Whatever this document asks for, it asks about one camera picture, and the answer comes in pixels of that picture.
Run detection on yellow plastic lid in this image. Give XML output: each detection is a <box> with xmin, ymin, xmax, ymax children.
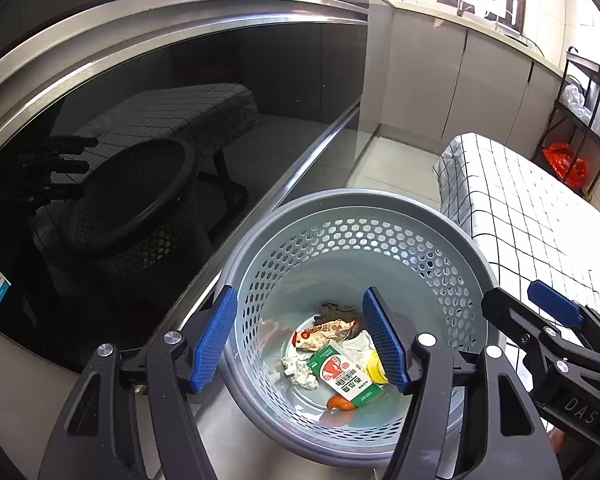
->
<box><xmin>367</xmin><ymin>350</ymin><xmax>392</xmax><ymax>386</ymax></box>

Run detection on grey perforated waste basket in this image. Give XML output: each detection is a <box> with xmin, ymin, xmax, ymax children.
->
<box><xmin>219</xmin><ymin>188</ymin><xmax>506</xmax><ymax>471</ymax></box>

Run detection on black glass kitchen appliance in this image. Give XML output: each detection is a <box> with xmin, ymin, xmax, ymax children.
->
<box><xmin>0</xmin><ymin>0</ymin><xmax>371</xmax><ymax>376</ymax></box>

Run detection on clear plastic bags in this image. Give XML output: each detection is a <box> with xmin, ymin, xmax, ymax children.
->
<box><xmin>562</xmin><ymin>82</ymin><xmax>593</xmax><ymax>121</ymax></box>

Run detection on green red drink carton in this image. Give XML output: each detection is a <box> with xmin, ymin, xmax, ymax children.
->
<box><xmin>306</xmin><ymin>342</ymin><xmax>385</xmax><ymax>403</ymax></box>

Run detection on clear plastic wrapper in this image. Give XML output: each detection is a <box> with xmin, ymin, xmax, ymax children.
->
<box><xmin>280</xmin><ymin>352</ymin><xmax>321</xmax><ymax>390</ymax></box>

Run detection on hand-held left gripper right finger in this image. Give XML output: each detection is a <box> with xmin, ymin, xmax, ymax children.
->
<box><xmin>362</xmin><ymin>287</ymin><xmax>563</xmax><ymax>480</ymax></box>

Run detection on grey kitchen cabinets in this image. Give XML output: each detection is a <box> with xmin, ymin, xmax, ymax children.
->
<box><xmin>360</xmin><ymin>0</ymin><xmax>566</xmax><ymax>161</ymax></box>

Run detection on white checked tablecloth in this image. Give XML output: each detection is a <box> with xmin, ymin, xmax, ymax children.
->
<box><xmin>432</xmin><ymin>132</ymin><xmax>600</xmax><ymax>331</ymax></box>

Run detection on dark grey cloth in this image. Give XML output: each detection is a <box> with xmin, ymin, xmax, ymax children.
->
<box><xmin>314</xmin><ymin>301</ymin><xmax>363</xmax><ymax>328</ymax></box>

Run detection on red white snack wrapper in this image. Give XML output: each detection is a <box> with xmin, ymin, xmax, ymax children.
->
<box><xmin>292</xmin><ymin>319</ymin><xmax>363</xmax><ymax>353</ymax></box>

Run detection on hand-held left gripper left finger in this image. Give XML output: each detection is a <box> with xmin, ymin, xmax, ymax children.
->
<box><xmin>37</xmin><ymin>285</ymin><xmax>239</xmax><ymax>480</ymax></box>

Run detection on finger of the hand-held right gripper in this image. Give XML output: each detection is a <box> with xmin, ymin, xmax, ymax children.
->
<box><xmin>481</xmin><ymin>286</ymin><xmax>556</xmax><ymax>361</ymax></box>
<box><xmin>527</xmin><ymin>280</ymin><xmax>600</xmax><ymax>356</ymax></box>

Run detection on orange plastic bag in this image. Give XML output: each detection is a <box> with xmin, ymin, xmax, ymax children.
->
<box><xmin>542</xmin><ymin>142</ymin><xmax>590</xmax><ymax>188</ymax></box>

